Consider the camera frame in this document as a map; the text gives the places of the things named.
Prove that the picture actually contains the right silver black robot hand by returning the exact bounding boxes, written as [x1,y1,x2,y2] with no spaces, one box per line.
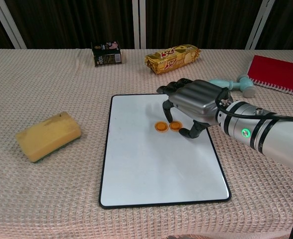
[156,78,233,139]

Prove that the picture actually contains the round orange magnet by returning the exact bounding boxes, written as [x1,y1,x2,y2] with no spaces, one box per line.
[153,121,169,133]
[168,120,183,132]

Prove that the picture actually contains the yellow biscuit packet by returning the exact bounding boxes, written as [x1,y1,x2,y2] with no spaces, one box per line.
[144,44,202,75]

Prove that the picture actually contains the teal toy hammer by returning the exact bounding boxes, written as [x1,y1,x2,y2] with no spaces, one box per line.
[208,74,257,98]

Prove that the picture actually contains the red spiral notebook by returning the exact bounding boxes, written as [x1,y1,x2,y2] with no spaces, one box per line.
[247,54,293,97]

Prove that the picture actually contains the small black printed box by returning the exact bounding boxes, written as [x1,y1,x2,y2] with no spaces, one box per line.
[91,41,123,67]

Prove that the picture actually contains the yellow sponge with green pad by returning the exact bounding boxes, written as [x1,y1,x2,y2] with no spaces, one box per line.
[14,111,82,164]

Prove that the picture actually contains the dark curtain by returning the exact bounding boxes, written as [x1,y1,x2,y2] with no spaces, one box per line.
[0,0,293,50]

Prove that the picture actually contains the pink waffle tablecloth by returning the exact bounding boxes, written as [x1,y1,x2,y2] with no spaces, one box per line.
[0,48,293,239]

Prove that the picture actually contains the white magnetic board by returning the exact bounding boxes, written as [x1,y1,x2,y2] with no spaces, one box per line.
[98,93,232,209]

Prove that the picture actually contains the upright white frame post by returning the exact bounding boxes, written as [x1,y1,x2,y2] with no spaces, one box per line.
[132,0,140,50]
[139,0,147,50]

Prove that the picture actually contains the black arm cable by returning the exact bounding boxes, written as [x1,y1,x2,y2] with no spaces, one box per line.
[215,89,293,239]

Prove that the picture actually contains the slanted white frame post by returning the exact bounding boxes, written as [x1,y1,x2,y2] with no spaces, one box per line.
[0,0,27,50]
[245,0,275,50]

